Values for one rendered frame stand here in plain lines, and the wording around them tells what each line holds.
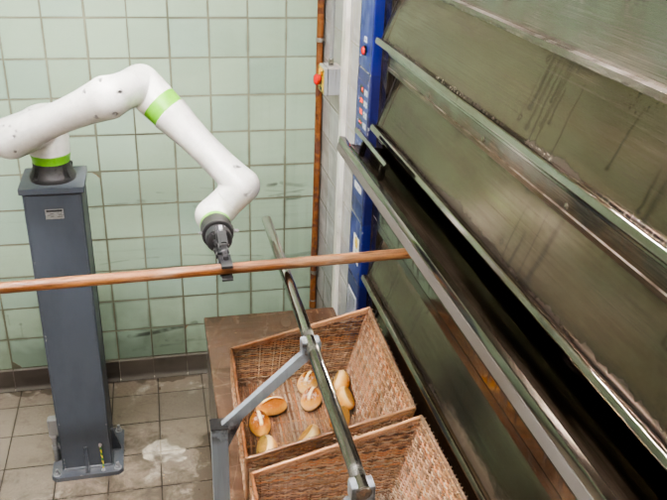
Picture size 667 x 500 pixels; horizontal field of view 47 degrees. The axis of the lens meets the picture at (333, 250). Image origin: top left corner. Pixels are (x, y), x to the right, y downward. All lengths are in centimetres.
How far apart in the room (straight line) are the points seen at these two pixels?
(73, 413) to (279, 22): 170
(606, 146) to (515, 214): 36
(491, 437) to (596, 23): 93
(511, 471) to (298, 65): 201
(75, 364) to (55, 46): 119
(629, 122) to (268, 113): 219
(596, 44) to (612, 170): 22
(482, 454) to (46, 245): 163
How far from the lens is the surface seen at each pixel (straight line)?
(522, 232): 156
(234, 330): 297
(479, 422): 187
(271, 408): 251
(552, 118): 143
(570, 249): 143
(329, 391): 166
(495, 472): 180
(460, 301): 149
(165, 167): 331
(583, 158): 132
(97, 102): 227
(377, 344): 247
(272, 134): 330
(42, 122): 243
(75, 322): 292
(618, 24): 130
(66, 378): 305
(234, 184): 232
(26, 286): 208
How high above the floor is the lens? 216
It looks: 26 degrees down
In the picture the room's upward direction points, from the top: 2 degrees clockwise
